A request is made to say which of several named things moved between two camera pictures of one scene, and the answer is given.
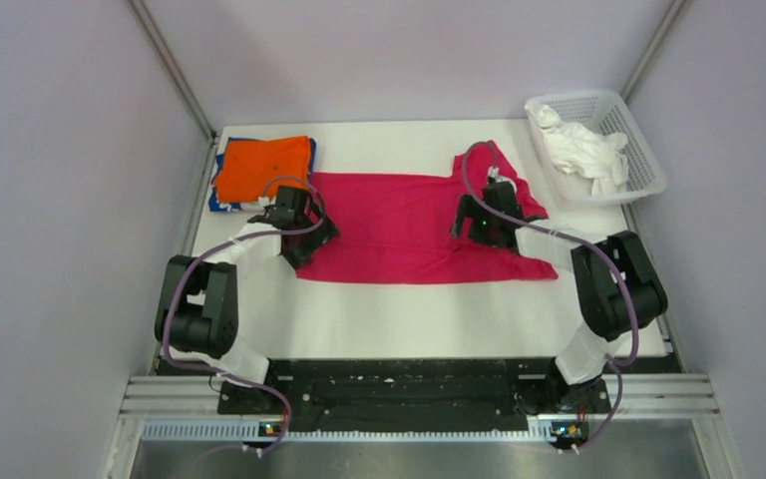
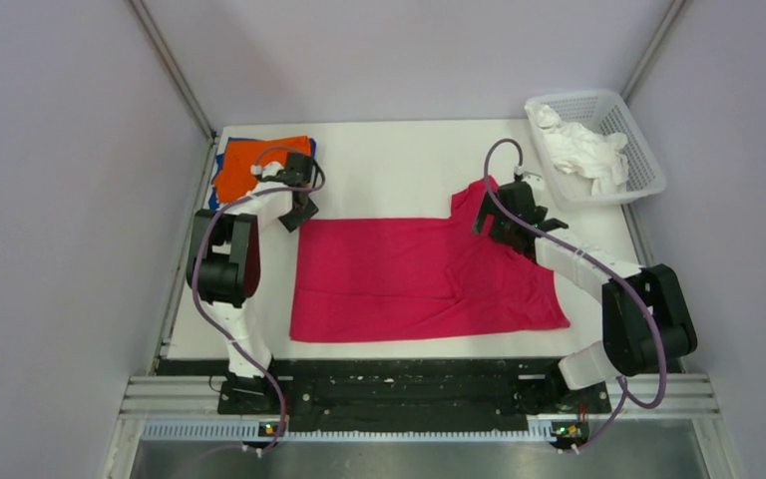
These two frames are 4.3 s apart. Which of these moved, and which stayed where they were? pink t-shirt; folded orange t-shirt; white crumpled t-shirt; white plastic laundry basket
Moved: pink t-shirt
Stayed: white crumpled t-shirt; white plastic laundry basket; folded orange t-shirt
